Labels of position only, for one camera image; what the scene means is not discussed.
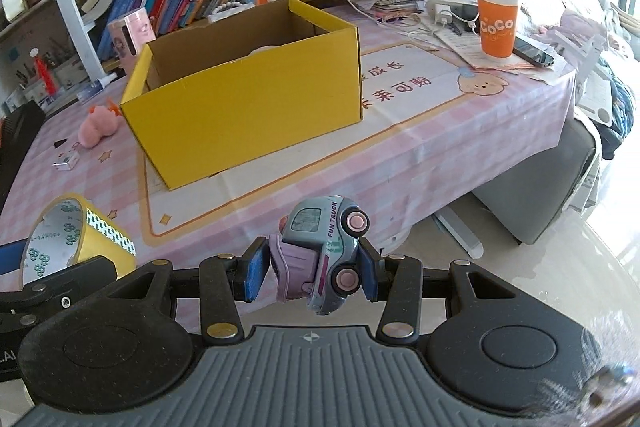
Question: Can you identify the yellow tape roll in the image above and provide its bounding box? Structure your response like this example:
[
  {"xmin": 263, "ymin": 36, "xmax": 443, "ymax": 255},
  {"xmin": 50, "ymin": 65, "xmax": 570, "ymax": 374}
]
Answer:
[{"xmin": 20, "ymin": 193, "xmax": 137, "ymax": 285}]

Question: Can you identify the pastel toy truck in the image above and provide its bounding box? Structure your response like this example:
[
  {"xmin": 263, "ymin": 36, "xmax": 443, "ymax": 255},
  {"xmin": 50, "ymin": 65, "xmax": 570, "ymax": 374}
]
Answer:
[{"xmin": 269, "ymin": 195, "xmax": 370, "ymax": 315}]

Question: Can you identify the white charger plug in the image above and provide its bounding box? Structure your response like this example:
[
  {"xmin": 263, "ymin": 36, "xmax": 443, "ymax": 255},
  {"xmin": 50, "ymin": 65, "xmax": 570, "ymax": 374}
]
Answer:
[{"xmin": 52, "ymin": 150, "xmax": 80, "ymax": 171}]

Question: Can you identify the pink plush chick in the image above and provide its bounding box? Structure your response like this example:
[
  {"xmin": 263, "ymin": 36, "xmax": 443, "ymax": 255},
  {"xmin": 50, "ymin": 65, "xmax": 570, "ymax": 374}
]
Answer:
[{"xmin": 78, "ymin": 98, "xmax": 122, "ymax": 148}]

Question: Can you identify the pink plush pig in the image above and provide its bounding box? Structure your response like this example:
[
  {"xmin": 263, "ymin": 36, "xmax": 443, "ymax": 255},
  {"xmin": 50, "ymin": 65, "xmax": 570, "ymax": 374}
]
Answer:
[{"xmin": 250, "ymin": 44, "xmax": 278, "ymax": 55}]

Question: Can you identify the black keyboard instrument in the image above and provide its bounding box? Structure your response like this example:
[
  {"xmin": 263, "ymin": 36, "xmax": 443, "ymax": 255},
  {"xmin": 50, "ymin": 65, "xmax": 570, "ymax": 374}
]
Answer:
[{"xmin": 0, "ymin": 101, "xmax": 46, "ymax": 207}]

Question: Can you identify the grey chair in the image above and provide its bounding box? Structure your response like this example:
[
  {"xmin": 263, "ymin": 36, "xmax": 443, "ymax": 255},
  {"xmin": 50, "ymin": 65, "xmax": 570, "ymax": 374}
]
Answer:
[{"xmin": 473, "ymin": 112, "xmax": 601, "ymax": 245}]

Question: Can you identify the pink checkered tablecloth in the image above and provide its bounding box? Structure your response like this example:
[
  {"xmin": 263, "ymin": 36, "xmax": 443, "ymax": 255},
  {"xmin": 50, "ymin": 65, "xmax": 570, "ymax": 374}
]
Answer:
[{"xmin": 0, "ymin": 3, "xmax": 582, "ymax": 327}]

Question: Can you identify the red tassel ornament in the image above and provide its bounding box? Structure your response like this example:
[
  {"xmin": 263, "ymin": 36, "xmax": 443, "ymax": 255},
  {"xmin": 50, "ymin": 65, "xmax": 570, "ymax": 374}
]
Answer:
[{"xmin": 29, "ymin": 48, "xmax": 56, "ymax": 96}]

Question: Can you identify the small spray bottle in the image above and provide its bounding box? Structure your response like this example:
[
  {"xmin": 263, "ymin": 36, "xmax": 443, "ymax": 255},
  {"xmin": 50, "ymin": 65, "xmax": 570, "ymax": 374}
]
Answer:
[{"xmin": 76, "ymin": 74, "xmax": 117, "ymax": 103}]

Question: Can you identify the yellow cardboard box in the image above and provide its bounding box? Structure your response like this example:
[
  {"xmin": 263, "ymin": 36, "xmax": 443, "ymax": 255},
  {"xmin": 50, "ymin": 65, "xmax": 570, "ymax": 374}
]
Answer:
[{"xmin": 120, "ymin": 0, "xmax": 362, "ymax": 190}]

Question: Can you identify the pink cylindrical humidifier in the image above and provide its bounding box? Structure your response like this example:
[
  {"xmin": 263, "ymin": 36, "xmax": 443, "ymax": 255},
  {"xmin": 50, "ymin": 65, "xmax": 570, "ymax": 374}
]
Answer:
[{"xmin": 107, "ymin": 8, "xmax": 156, "ymax": 75}]

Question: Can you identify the black smartphone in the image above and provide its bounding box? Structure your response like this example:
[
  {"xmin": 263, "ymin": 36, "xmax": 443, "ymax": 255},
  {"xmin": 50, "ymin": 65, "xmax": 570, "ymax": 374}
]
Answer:
[{"xmin": 513, "ymin": 37, "xmax": 554, "ymax": 68}]

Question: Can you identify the white quilted handbag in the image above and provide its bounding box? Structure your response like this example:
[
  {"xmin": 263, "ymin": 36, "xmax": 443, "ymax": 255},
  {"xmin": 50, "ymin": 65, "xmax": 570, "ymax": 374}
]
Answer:
[{"xmin": 206, "ymin": 1, "xmax": 255, "ymax": 24}]

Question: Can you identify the white power strip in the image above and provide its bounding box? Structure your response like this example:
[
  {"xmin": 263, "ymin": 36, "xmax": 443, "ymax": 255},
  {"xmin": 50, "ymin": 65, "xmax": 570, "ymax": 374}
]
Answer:
[{"xmin": 426, "ymin": 0, "xmax": 478, "ymax": 25}]

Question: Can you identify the orange CoCo drink cup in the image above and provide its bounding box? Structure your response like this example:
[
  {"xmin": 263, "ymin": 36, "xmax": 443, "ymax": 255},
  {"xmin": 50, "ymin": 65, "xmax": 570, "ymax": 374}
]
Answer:
[{"xmin": 477, "ymin": 0, "xmax": 521, "ymax": 60}]

